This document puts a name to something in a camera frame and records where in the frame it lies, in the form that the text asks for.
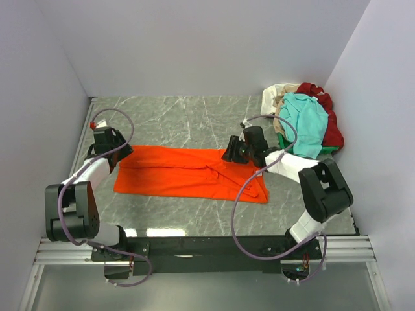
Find orange t shirt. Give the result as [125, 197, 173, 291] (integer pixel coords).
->
[113, 146, 258, 200]

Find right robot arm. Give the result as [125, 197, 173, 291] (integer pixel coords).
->
[222, 126, 353, 244]

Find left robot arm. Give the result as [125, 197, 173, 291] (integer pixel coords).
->
[45, 126, 133, 247]

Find teal t shirt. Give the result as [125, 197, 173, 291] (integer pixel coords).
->
[278, 93, 328, 159]

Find beige t shirt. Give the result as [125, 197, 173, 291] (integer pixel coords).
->
[273, 83, 300, 138]

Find green plastic bin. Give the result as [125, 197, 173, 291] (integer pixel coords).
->
[277, 133, 339, 156]

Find dark red t shirt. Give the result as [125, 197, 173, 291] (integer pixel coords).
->
[296, 82, 344, 150]

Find black base beam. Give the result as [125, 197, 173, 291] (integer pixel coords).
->
[91, 235, 322, 281]

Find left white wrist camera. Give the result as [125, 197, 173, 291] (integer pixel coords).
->
[89, 119, 109, 130]

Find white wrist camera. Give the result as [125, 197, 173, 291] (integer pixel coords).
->
[89, 119, 109, 130]
[240, 119, 252, 129]

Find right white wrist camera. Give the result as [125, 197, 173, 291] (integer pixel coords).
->
[240, 119, 252, 129]

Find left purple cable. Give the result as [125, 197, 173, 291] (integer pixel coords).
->
[57, 108, 153, 288]

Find purple cable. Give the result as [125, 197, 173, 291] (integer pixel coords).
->
[231, 114, 327, 284]
[57, 108, 153, 288]

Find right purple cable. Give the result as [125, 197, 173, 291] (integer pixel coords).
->
[231, 114, 327, 284]

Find aluminium frame rail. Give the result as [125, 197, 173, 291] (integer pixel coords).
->
[19, 97, 132, 310]

